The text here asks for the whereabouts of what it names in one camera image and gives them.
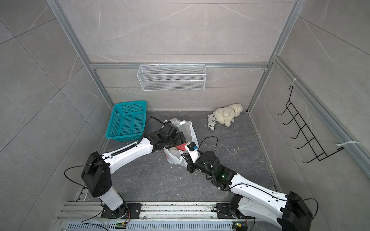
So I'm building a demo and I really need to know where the white printed plastic bag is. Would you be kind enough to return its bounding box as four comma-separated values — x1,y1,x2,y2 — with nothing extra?
163,118,198,167

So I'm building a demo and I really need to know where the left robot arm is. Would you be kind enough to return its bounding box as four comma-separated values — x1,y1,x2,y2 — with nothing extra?
81,121,186,218

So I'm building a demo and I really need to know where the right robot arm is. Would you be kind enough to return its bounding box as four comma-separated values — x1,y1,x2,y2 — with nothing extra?
181,151,314,231

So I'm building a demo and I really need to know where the white plush toy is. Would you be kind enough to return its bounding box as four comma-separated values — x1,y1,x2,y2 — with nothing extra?
213,104,243,127

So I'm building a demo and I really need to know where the teal plastic basket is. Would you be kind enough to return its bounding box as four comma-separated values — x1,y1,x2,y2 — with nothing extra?
106,101,147,142

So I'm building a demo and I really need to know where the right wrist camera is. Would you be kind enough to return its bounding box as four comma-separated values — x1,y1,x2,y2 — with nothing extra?
185,142,200,163

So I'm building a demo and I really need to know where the white wire mesh shelf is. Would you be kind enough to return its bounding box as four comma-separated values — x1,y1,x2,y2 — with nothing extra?
137,64,207,91

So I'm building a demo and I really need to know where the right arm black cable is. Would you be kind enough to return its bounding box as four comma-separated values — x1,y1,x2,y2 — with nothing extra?
225,183,319,220

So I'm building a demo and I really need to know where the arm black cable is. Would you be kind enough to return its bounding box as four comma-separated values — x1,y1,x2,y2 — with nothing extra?
225,183,319,220
64,163,99,190

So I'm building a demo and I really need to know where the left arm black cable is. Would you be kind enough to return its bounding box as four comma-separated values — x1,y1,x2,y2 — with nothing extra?
64,163,99,190

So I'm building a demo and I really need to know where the black wire hook rack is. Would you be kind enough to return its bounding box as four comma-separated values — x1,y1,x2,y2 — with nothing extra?
277,85,345,164

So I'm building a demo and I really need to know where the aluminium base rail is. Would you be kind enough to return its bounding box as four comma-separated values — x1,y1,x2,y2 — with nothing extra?
53,201,258,231

